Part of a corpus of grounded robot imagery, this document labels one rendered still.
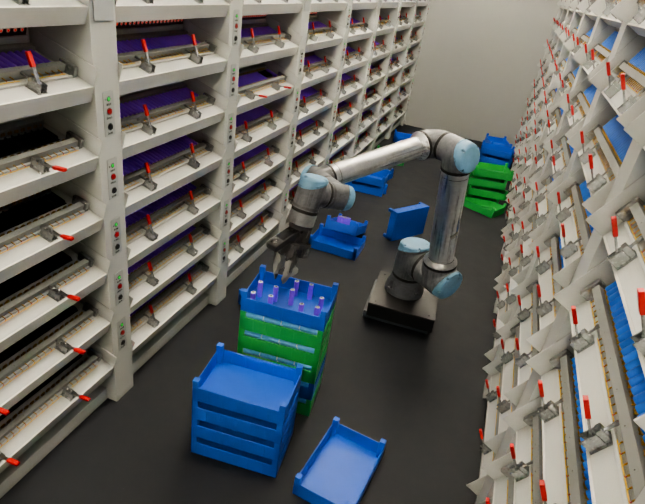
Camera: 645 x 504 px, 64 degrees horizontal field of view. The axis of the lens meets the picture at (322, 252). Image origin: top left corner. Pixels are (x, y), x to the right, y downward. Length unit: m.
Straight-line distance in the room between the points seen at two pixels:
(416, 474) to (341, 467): 0.26
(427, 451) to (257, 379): 0.68
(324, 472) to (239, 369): 0.45
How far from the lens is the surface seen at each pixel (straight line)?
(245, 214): 2.55
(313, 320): 1.77
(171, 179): 1.94
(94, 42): 1.53
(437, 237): 2.26
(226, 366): 1.85
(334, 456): 1.94
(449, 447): 2.10
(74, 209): 1.64
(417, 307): 2.52
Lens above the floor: 1.47
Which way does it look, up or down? 28 degrees down
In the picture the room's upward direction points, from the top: 9 degrees clockwise
